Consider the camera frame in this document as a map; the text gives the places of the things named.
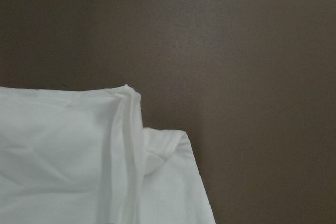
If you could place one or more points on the white long-sleeve printed shirt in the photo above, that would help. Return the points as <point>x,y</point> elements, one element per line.
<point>85,157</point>

